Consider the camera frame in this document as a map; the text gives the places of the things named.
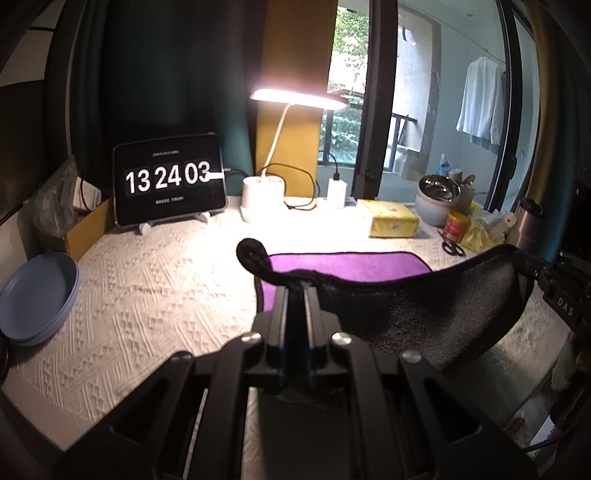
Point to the red yellow can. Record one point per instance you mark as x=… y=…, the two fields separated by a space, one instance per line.
x=455 y=226

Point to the white bowl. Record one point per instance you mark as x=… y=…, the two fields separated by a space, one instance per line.
x=433 y=212

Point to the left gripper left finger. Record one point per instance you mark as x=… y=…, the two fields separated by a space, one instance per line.
x=263 y=358

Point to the stainless steel bowl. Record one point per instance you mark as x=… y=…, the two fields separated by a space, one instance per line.
x=439 y=188

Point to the white charger adapter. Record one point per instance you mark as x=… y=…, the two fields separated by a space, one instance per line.
x=336 y=193

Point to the purple and grey towel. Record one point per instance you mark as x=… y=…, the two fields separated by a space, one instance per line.
x=452 y=316

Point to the yellow tissue pack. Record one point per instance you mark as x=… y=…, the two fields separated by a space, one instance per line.
x=388 y=220

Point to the mustard yellow curtain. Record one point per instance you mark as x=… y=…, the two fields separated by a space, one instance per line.
x=297 y=52

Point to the white perforated basket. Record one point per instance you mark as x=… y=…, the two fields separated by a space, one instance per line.
x=466 y=188

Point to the cardboard box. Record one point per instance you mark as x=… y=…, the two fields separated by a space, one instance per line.
x=82 y=236

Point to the white hanging shirt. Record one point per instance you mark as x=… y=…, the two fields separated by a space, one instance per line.
x=482 y=111

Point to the yellow plastic bag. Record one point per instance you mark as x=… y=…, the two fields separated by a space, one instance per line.
x=476 y=237

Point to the white textured tablecloth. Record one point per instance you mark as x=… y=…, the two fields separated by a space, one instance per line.
x=180 y=287

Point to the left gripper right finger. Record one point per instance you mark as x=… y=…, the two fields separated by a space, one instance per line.
x=339 y=359

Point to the stainless steel tumbler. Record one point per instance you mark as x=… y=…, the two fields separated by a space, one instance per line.
x=528 y=219

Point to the black scissors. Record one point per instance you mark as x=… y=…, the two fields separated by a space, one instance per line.
x=450 y=243

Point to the clear plastic bag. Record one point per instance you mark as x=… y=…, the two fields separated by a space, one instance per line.
x=63 y=200

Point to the dark green curtain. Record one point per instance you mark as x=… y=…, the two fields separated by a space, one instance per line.
x=152 y=69

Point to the tablet showing clock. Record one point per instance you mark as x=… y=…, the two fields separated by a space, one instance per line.
x=168 y=178

